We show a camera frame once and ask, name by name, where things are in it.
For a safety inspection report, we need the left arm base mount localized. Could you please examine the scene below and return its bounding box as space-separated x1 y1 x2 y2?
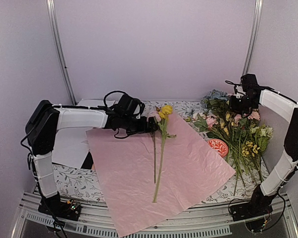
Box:
38 198 81 221

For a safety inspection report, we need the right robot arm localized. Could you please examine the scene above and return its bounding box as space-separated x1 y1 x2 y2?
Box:
229 74 298 216

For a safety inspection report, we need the aluminium frame post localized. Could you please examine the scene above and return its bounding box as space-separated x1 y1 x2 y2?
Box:
46 0 77 105
242 0 263 75

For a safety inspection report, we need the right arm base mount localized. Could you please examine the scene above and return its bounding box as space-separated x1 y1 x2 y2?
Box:
228 198 273 221

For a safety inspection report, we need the right aluminium frame post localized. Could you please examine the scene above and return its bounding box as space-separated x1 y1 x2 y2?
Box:
242 0 263 75

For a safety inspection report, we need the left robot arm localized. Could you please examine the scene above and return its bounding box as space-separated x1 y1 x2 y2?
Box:
20 91 158 215

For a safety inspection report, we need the blue hydrangea stem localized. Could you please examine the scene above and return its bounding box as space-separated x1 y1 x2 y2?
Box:
201 89 229 109

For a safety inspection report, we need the yellow flower stem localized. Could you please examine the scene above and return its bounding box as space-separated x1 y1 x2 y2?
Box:
152 105 176 203

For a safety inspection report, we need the pile of fake flowers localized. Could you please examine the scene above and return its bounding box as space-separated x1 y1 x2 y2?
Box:
186 94 274 176

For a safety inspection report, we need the left aluminium frame post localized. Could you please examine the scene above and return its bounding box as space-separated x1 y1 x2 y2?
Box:
46 0 77 105

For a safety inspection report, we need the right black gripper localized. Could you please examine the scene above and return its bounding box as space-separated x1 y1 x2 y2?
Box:
226 94 257 115

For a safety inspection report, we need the red patterned bowl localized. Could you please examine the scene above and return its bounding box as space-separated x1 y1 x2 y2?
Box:
207 138 228 158

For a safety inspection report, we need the pink wrapping paper sheet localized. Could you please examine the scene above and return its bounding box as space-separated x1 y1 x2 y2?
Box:
86 113 235 237

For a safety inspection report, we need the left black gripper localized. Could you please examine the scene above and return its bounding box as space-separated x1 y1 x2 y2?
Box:
122 115 159 136

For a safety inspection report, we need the front aluminium rail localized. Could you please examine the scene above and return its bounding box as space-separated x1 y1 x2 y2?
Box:
11 192 298 238

